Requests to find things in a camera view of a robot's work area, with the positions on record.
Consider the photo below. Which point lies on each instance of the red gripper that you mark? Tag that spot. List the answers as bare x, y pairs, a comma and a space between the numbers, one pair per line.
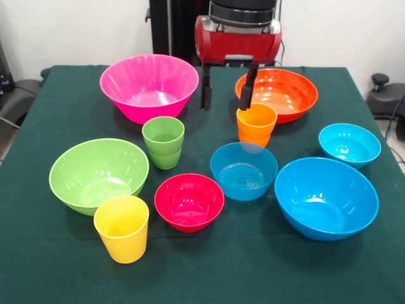
237, 46

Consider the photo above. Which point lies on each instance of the ribbed blue bowl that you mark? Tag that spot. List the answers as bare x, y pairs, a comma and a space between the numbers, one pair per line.
243, 179

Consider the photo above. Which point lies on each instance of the green cup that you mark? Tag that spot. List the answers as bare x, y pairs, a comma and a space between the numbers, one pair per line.
163, 155

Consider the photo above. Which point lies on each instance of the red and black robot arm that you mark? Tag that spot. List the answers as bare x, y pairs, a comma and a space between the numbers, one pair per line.
242, 12

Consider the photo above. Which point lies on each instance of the orange cup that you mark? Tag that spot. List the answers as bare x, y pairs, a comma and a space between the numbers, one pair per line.
256, 126

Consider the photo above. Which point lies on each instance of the orange-red bowl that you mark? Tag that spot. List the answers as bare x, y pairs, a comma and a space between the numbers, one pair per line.
284, 95

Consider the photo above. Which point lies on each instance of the large pink bowl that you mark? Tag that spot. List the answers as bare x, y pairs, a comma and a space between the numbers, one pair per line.
148, 104

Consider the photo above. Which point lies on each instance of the small red bowl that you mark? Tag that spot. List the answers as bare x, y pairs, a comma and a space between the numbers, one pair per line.
190, 202

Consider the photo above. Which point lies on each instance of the small turquoise bowl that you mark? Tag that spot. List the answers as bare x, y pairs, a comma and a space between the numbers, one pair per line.
349, 145

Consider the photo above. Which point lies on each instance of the large blue bowl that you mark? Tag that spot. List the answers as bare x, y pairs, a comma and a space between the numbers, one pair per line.
326, 202

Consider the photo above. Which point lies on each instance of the green bowl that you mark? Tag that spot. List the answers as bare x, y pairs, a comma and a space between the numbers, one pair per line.
95, 171

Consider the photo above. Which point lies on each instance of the dark green table cloth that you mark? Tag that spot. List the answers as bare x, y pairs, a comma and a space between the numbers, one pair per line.
202, 269

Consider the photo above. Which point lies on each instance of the yellow cup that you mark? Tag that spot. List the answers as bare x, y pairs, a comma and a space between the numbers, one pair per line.
121, 240

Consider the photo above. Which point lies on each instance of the dark equipment box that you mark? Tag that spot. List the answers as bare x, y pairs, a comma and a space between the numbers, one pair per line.
4, 73

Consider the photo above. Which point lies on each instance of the black pedestal foot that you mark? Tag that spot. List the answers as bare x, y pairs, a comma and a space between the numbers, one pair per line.
22, 95
386, 98

